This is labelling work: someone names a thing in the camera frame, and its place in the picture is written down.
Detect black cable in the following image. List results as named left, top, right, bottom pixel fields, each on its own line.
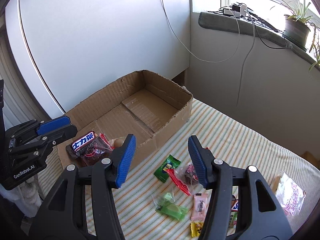
left=207, top=10, right=288, bottom=49

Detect grey-green windowsill mat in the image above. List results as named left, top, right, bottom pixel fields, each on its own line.
left=198, top=11, right=320, bottom=67

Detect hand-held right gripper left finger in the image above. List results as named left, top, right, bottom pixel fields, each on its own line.
left=27, top=134, right=137, bottom=240

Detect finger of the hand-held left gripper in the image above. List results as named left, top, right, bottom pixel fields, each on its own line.
left=5, top=116, right=71, bottom=137
left=7, top=124, right=78, bottom=165

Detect brown chocolate bar white print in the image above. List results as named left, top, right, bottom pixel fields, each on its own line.
left=66, top=130, right=100, bottom=158

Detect egg-shaped snack clear wrap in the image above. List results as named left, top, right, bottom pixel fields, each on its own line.
left=111, top=136, right=127, bottom=149

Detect green white snack packet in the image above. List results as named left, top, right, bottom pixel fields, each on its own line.
left=228, top=211, right=238, bottom=228

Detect white wardrobe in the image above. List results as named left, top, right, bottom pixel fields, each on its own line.
left=5, top=0, right=191, bottom=121

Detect striped bed sheet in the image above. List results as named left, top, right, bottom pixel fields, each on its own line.
left=37, top=97, right=320, bottom=240

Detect dark plant pot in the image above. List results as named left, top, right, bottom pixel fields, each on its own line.
left=284, top=14, right=311, bottom=48

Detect white cable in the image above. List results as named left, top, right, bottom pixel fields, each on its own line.
left=154, top=0, right=240, bottom=63

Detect green spider plant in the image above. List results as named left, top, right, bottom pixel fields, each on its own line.
left=266, top=0, right=320, bottom=73

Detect grey cable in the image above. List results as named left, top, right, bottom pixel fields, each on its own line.
left=236, top=12, right=256, bottom=104

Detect clear plum packet red ends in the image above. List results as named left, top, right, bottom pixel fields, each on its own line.
left=166, top=162, right=200, bottom=196

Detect pale pink snack packet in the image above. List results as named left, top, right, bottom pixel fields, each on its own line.
left=191, top=192, right=209, bottom=222

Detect clear packet pink print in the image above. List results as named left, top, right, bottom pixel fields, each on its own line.
left=271, top=171, right=307, bottom=218

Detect person's left hand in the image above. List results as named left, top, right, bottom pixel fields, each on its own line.
left=20, top=177, right=43, bottom=218

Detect yellow snack packet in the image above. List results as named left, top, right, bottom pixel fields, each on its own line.
left=190, top=221, right=207, bottom=238

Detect cardboard box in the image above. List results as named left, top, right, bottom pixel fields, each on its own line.
left=57, top=69, right=193, bottom=173

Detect dark plum packet red ends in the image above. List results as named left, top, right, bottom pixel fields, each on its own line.
left=77, top=133, right=116, bottom=167

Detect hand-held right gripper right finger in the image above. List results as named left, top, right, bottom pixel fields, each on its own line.
left=187, top=135, right=293, bottom=240

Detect clear green snack packet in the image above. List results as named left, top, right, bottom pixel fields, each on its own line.
left=155, top=204, right=189, bottom=222
left=152, top=191, right=176, bottom=210

